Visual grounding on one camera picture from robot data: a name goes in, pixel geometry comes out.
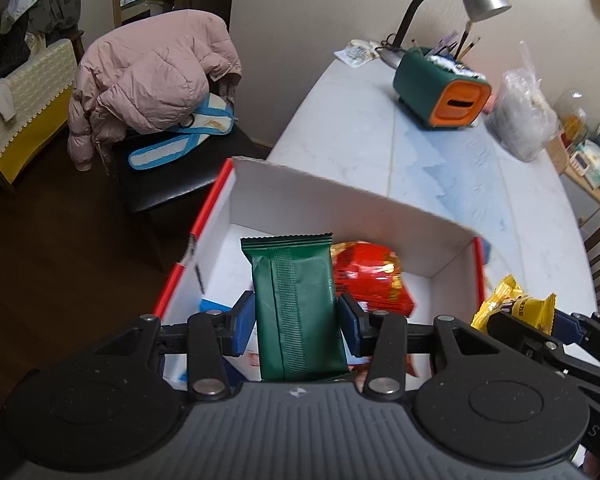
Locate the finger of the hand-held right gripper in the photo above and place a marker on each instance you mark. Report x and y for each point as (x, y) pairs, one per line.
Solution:
(570, 327)
(530, 345)

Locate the dark clothes pile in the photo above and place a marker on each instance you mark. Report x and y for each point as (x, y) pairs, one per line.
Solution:
(50, 10)

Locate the blue white tote bag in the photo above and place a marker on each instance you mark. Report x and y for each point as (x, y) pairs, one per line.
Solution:
(180, 145)

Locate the white wooden cabinet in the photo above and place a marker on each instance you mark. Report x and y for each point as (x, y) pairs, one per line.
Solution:
(575, 185)

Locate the sofa with cream cover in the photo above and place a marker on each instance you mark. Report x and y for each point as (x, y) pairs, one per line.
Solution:
(25, 110)

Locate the pale green tissue pack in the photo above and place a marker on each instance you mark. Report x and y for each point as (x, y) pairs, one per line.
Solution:
(597, 162)

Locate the pink puffer jacket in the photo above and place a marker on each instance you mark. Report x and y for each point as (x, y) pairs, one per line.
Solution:
(150, 75)

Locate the red white cardboard box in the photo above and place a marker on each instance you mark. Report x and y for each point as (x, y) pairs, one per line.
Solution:
(330, 205)

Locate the bright red snack packet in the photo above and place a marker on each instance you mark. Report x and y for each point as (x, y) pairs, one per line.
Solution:
(375, 280)

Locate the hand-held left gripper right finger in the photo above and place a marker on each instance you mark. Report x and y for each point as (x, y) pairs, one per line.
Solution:
(351, 327)

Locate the clear plastic bag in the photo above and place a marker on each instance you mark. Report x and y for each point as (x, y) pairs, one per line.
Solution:
(525, 110)

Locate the paper leaflets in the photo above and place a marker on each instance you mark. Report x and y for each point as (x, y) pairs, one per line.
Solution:
(357, 52)

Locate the green orange tissue box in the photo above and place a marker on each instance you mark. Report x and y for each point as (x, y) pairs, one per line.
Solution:
(430, 90)

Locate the green snack packet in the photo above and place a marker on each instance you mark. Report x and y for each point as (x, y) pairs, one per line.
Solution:
(300, 310)

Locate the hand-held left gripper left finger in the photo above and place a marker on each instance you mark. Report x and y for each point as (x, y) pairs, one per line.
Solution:
(242, 325)

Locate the blue cookie packet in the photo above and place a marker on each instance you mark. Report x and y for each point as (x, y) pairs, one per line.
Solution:
(214, 306)

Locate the black seat chair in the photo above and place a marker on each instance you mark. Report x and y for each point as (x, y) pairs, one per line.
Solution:
(180, 185)

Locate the clear plastic jar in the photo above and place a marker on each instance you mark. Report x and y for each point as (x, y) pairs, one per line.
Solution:
(572, 117)

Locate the pens in holder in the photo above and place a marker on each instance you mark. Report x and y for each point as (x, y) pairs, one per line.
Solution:
(460, 45)

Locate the white kitchen timer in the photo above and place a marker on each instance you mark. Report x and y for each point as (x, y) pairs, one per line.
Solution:
(578, 164)

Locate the yellow snack packet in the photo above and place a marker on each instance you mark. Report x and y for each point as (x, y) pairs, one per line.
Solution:
(510, 302)

